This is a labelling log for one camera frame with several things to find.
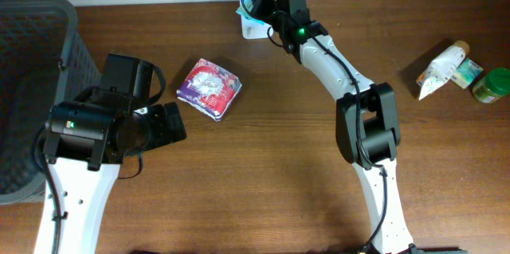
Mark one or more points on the green Kleenex tissue pack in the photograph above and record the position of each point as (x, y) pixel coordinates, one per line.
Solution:
(466, 73)

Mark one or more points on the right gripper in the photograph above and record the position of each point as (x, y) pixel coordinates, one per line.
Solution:
(260, 4)

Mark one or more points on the green lid jar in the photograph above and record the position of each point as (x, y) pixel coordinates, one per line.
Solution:
(492, 86)

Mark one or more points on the grey plastic mesh basket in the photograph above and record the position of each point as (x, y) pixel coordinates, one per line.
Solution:
(43, 61)

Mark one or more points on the red purple pad pack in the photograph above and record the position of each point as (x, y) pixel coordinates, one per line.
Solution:
(209, 88)

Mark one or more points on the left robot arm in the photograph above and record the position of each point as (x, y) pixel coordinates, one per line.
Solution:
(82, 147)

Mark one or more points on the white barcode scanner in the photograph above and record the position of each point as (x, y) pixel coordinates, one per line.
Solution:
(252, 29)

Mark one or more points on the white tube gold cap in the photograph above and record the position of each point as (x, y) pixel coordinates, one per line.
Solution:
(441, 68)

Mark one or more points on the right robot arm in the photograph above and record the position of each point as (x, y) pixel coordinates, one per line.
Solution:
(367, 131)

